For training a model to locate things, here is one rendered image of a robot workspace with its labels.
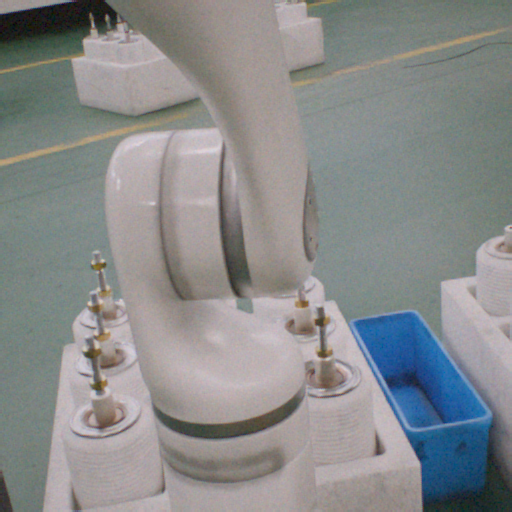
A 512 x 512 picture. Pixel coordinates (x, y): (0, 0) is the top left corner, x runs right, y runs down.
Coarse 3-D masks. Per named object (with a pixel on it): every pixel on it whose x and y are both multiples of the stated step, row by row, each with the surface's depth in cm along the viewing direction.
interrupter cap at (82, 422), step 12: (120, 396) 92; (84, 408) 91; (120, 408) 90; (132, 408) 90; (72, 420) 89; (84, 420) 89; (120, 420) 88; (132, 420) 87; (84, 432) 87; (96, 432) 86; (108, 432) 86; (120, 432) 86
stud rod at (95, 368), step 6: (90, 336) 85; (90, 342) 85; (90, 348) 85; (90, 360) 86; (96, 360) 86; (90, 366) 86; (96, 366) 86; (96, 372) 87; (96, 378) 87; (102, 378) 87; (102, 390) 88
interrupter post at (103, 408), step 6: (108, 390) 88; (90, 396) 88; (96, 396) 88; (102, 396) 87; (108, 396) 88; (96, 402) 87; (102, 402) 87; (108, 402) 88; (96, 408) 88; (102, 408) 88; (108, 408) 88; (96, 414) 88; (102, 414) 88; (108, 414) 88; (114, 414) 89; (96, 420) 89; (102, 420) 88; (108, 420) 88
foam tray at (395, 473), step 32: (64, 352) 118; (352, 352) 109; (64, 384) 110; (64, 416) 103; (384, 416) 96; (384, 448) 92; (64, 480) 92; (320, 480) 87; (352, 480) 87; (384, 480) 88; (416, 480) 89
